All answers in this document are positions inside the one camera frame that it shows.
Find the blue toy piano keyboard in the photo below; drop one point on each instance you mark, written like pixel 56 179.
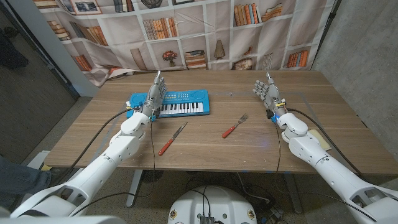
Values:
pixel 186 99

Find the beige flat pad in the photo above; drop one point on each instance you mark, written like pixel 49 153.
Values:
pixel 323 141

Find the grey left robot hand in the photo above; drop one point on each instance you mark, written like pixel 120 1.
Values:
pixel 154 96

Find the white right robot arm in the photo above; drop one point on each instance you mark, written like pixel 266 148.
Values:
pixel 326 168

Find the small grey electronics box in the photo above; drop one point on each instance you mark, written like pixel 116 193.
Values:
pixel 206 220

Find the grey table leg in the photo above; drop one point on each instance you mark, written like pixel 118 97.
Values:
pixel 292 193

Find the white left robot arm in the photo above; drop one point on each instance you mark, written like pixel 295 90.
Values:
pixel 102 165

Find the yellow flat floor item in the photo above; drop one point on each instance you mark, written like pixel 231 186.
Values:
pixel 46 168

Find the white floor board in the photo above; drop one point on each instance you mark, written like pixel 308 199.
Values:
pixel 38 158

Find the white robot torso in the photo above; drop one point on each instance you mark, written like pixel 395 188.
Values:
pixel 224 205

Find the person in blue jeans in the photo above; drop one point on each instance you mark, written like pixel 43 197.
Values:
pixel 18 180

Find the white table leg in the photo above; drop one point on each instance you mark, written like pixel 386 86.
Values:
pixel 134 186

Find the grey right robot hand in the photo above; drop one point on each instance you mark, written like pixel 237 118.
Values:
pixel 272 95

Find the black backdrop stand pole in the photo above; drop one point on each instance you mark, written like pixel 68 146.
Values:
pixel 329 25

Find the printed bookshelf backdrop cloth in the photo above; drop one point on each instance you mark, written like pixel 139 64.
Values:
pixel 192 31

